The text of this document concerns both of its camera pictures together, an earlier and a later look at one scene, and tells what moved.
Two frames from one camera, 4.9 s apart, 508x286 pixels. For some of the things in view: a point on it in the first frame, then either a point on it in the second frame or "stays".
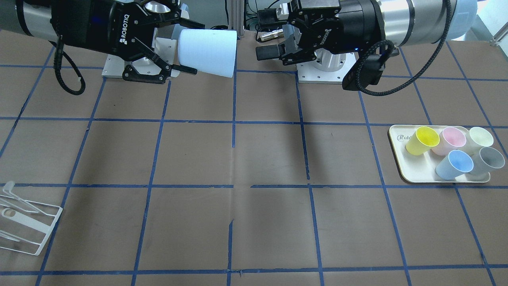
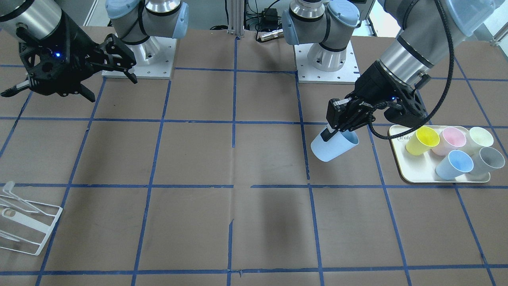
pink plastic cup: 450,138 stays
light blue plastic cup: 213,51 to 342,140
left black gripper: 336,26 to 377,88
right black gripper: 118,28 to 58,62
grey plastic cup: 487,157 stays
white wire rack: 29,221 stays
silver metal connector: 277,33 stays
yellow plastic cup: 424,137 stays
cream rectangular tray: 421,168 stays
